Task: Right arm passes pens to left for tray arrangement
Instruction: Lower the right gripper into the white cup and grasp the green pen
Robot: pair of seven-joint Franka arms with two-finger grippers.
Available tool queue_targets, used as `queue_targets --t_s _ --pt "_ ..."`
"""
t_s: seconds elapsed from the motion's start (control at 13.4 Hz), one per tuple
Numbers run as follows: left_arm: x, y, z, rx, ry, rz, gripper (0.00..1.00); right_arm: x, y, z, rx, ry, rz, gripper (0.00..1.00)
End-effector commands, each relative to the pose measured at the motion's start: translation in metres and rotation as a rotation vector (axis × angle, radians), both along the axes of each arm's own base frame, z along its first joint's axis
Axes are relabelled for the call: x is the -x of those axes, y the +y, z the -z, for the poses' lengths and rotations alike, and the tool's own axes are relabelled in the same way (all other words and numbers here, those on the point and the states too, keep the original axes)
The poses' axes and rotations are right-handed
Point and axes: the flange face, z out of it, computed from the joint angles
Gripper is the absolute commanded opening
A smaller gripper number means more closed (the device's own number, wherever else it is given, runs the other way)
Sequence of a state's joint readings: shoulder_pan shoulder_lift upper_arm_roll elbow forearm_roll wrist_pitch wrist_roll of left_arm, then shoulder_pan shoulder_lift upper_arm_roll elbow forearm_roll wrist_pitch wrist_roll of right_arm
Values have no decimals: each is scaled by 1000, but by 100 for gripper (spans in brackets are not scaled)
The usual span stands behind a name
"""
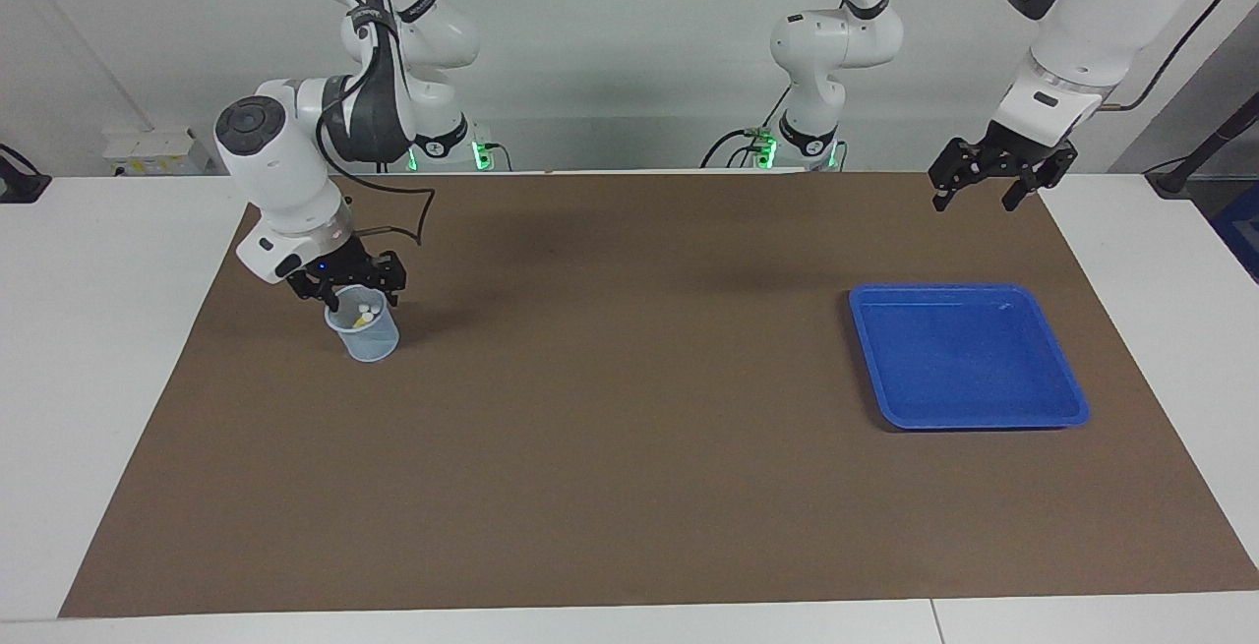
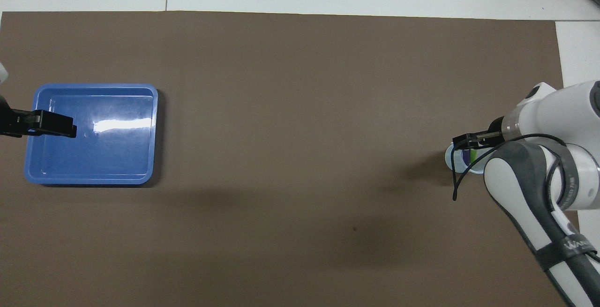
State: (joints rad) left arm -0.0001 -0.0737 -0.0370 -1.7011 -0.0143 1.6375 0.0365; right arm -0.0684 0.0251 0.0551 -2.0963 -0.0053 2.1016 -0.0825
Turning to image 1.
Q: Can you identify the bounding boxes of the black pole stand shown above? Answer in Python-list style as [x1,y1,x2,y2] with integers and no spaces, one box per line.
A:
[1144,93,1259,199]

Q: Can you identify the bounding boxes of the blue crate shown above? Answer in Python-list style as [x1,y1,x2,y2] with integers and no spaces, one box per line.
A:
[1212,182,1259,283]

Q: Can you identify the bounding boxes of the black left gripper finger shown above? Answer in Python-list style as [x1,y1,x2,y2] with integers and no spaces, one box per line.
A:
[1001,172,1055,213]
[929,170,975,213]

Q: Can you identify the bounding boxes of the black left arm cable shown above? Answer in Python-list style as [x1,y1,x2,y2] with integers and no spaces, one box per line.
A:
[885,0,1230,114]

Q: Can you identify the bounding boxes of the translucent plastic cup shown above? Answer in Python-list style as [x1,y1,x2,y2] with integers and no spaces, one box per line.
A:
[325,285,401,363]

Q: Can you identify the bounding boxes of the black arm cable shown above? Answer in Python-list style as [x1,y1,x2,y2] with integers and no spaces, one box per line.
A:
[315,84,437,248]
[885,0,1230,114]

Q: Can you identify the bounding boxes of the black base cable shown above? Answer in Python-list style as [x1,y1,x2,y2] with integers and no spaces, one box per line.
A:
[470,121,512,173]
[700,84,793,170]

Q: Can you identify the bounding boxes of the brown table mat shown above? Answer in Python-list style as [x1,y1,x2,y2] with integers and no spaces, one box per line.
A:
[59,170,1259,618]

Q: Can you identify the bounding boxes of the blue plastic tray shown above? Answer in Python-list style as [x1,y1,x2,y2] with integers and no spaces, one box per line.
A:
[848,282,1091,431]

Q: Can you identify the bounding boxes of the black clamp mount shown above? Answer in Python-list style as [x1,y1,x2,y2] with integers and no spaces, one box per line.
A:
[0,143,52,205]

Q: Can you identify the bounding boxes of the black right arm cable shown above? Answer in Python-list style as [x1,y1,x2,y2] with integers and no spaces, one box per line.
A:
[315,84,437,248]

